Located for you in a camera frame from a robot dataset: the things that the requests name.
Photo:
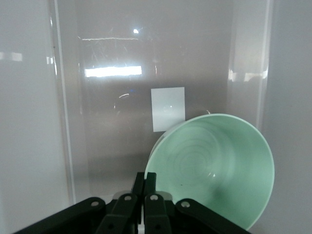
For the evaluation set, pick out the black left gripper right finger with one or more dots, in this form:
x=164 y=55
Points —
x=158 y=214

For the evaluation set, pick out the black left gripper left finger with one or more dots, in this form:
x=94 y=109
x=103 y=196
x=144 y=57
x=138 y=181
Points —
x=122 y=212

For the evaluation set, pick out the light green bowl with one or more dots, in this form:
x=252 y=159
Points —
x=214 y=170

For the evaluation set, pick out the clear plastic bin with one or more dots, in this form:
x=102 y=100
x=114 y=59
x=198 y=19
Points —
x=109 y=146

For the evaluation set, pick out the white paper label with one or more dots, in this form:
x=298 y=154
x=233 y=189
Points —
x=168 y=107

